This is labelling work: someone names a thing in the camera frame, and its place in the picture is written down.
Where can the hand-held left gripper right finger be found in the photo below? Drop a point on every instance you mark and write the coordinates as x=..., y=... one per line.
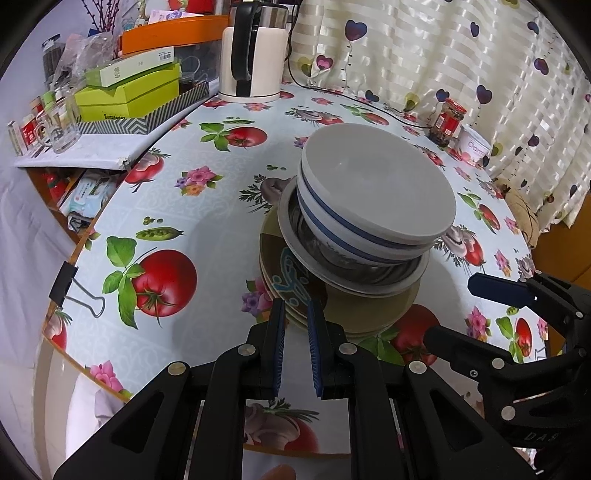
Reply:
x=315, y=350

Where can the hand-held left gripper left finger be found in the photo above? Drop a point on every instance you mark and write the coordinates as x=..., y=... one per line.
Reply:
x=278, y=346

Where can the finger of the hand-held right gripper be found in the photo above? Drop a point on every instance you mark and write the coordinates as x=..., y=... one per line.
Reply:
x=498, y=288
x=466, y=350

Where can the stainless steel bowl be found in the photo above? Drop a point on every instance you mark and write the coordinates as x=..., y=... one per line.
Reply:
x=369, y=279

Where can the white bowl blue stripe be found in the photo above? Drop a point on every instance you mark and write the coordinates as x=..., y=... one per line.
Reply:
x=351, y=244
x=374, y=184

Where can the person's left hand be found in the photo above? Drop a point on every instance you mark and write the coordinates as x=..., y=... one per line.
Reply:
x=282, y=474

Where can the tan cloth bundle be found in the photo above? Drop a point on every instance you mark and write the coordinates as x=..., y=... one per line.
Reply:
x=524, y=217

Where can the wooden cabinet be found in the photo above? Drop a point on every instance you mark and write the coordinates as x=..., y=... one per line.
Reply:
x=563, y=244

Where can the white pink yogurt tub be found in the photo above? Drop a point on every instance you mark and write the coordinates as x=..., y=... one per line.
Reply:
x=473, y=147

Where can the fruit print tablecloth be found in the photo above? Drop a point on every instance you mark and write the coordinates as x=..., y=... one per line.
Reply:
x=207, y=194

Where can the glass jar red label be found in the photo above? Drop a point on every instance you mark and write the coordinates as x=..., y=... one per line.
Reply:
x=447, y=122

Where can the black binder clip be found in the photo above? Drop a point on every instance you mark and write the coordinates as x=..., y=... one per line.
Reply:
x=62, y=281

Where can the light blue packet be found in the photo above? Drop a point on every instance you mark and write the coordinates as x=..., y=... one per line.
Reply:
x=90, y=196

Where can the cream heart print curtain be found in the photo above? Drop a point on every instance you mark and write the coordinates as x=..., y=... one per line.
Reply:
x=438, y=46

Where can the black white chevron box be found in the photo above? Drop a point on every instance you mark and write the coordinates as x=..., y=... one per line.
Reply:
x=152, y=120

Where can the white shelf board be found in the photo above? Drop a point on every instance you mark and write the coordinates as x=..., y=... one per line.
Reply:
x=92, y=154

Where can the red plastic item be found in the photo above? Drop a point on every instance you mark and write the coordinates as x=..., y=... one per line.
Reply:
x=55, y=187

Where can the cream electric kettle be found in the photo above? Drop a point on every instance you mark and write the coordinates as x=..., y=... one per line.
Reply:
x=261, y=60

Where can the lime green box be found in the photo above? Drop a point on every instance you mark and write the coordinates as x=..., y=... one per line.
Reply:
x=124, y=99

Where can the clear glass mug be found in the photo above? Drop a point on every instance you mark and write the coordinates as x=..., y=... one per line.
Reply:
x=62, y=127

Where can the slim pale green box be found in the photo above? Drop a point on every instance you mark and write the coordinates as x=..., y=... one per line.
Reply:
x=129, y=71

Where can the orange box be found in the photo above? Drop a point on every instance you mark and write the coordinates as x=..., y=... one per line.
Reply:
x=184, y=32

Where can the clear plastic bag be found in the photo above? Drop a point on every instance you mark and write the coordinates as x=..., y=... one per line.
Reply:
x=85, y=57

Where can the white purple card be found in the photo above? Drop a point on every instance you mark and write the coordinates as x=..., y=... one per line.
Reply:
x=171, y=15

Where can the red packet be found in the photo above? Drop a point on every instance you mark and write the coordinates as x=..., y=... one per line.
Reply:
x=194, y=5

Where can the purple decorative branches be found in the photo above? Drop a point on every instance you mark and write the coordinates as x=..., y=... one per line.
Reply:
x=104, y=14

